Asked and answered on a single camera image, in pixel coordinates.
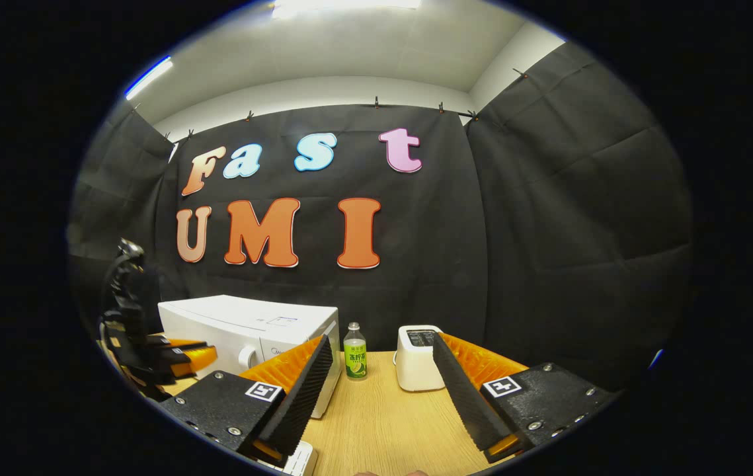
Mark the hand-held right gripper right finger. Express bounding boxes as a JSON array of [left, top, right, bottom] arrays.
[[430, 333, 618, 465]]

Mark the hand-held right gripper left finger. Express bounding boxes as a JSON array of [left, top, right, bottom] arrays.
[[159, 334, 335, 469]]

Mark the white microwave oven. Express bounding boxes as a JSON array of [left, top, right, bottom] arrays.
[[158, 295, 342, 419]]

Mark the white food tray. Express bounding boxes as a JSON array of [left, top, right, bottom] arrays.
[[270, 442, 319, 476]]

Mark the white toaster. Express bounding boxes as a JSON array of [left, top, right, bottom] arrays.
[[394, 325, 446, 392]]

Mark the green label drink bottle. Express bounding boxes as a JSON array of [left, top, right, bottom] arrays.
[[343, 322, 368, 381]]

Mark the black backdrop cloth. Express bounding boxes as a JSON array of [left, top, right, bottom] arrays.
[[65, 40, 694, 391]]

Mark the ceiling light panel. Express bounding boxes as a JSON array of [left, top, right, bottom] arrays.
[[272, 0, 422, 19]]

